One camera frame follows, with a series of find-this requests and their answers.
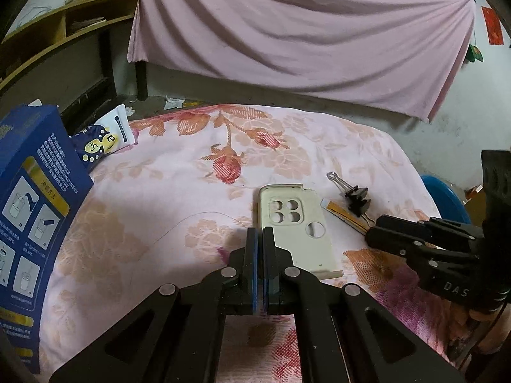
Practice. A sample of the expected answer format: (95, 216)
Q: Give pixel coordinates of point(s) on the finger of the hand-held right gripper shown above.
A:
(423, 259)
(451, 229)

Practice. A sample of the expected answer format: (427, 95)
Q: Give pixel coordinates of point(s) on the black binder clip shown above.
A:
(355, 193)
(361, 206)

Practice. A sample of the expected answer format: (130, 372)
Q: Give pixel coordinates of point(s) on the green hanging ornament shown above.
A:
(476, 54)

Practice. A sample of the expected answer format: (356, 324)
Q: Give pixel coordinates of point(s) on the blue plastic stool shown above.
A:
(443, 199)

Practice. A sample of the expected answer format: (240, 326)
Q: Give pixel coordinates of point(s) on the white blue snack packet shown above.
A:
(107, 135)

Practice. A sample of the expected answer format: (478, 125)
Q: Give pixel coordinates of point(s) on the person's right hand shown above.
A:
(495, 329)

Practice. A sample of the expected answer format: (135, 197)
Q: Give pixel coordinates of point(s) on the cream phone case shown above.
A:
(303, 247)

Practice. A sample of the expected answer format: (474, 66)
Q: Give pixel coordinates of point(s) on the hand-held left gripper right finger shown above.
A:
(268, 263)

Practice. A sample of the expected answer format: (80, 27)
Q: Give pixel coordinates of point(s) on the wooden furniture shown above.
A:
(475, 201)

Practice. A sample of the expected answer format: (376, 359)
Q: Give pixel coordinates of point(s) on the wooden shelf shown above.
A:
(60, 24)

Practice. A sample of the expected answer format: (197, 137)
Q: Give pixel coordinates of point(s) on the blue printed box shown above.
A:
(36, 207)

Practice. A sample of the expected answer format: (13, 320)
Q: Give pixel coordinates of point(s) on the black bed frame leg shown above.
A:
(141, 81)

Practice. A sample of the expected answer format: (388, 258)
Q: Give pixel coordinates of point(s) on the pink hanging curtain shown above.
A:
(299, 36)

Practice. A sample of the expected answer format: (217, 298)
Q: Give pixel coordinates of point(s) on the orange white strip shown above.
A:
(339, 209)

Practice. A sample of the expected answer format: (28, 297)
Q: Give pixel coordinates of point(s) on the white paper scrap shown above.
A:
(173, 103)

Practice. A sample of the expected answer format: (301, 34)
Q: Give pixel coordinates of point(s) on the pink floral blanket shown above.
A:
(167, 215)

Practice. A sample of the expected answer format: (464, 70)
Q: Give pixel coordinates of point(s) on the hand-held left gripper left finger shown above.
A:
(255, 275)

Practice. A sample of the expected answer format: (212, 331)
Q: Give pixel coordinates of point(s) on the red wall paper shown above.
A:
(493, 26)

